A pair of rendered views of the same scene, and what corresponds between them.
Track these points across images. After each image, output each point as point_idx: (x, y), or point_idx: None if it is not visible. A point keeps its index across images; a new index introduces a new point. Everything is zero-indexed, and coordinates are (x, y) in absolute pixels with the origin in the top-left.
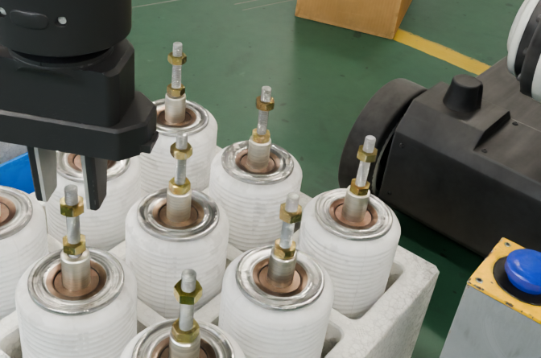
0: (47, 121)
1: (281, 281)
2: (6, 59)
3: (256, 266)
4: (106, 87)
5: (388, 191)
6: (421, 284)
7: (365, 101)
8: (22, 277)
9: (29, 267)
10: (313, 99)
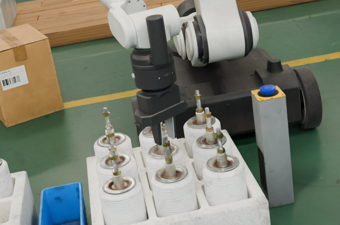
0: (167, 109)
1: (214, 140)
2: (155, 95)
3: (202, 143)
4: (178, 89)
5: None
6: (227, 134)
7: (93, 134)
8: (158, 184)
9: (154, 182)
10: (73, 146)
